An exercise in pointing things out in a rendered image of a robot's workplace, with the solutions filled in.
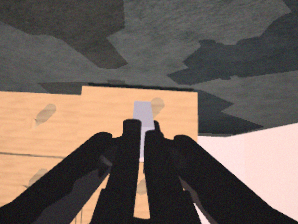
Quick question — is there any tan wooden chest of drawers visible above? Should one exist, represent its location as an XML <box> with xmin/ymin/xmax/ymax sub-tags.
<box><xmin>0</xmin><ymin>91</ymin><xmax>83</xmax><ymax>224</ymax></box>

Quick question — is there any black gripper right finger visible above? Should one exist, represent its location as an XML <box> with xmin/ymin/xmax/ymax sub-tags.
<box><xmin>141</xmin><ymin>101</ymin><xmax>298</xmax><ymax>224</ymax></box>

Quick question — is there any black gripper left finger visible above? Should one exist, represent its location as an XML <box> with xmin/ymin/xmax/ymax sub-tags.
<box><xmin>0</xmin><ymin>101</ymin><xmax>143</xmax><ymax>224</ymax></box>

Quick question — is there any light wooden drawer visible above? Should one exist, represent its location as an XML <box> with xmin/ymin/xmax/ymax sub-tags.
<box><xmin>76</xmin><ymin>86</ymin><xmax>198</xmax><ymax>148</ymax></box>
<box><xmin>0</xmin><ymin>95</ymin><xmax>81</xmax><ymax>157</ymax></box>
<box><xmin>82</xmin><ymin>167</ymin><xmax>150</xmax><ymax>224</ymax></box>
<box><xmin>0</xmin><ymin>158</ymin><xmax>58</xmax><ymax>207</ymax></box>

